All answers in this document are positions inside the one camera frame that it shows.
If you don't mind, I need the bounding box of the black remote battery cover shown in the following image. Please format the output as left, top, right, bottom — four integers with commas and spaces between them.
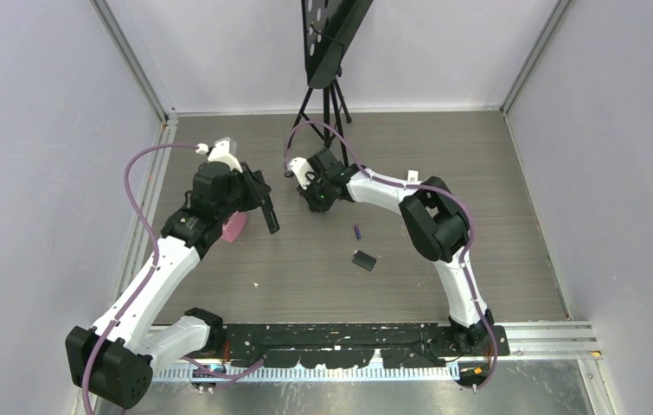
352, 250, 377, 271

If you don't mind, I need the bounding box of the white remote control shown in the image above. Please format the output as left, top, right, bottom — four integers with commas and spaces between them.
407, 170, 419, 183

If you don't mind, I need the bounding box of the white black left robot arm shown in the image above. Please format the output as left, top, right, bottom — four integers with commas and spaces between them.
65, 162, 279, 413

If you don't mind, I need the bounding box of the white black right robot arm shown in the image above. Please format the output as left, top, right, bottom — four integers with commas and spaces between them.
285, 149, 498, 355

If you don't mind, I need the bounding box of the pink metronome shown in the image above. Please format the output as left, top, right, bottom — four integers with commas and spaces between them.
221, 212, 247, 243

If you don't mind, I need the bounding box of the black music stand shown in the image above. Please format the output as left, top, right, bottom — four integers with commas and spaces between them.
294, 0, 373, 148

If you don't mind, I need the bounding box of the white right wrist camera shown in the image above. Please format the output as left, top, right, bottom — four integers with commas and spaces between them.
286, 157, 317, 189

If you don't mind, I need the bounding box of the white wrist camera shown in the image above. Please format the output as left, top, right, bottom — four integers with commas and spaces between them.
286, 157, 317, 189
195, 137, 243, 172

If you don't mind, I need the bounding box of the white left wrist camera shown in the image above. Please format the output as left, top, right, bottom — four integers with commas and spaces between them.
195, 137, 243, 172

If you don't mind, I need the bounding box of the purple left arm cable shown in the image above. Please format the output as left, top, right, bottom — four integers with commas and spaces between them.
80, 143, 267, 415

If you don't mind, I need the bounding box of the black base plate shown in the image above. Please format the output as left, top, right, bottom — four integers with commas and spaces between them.
202, 322, 509, 369

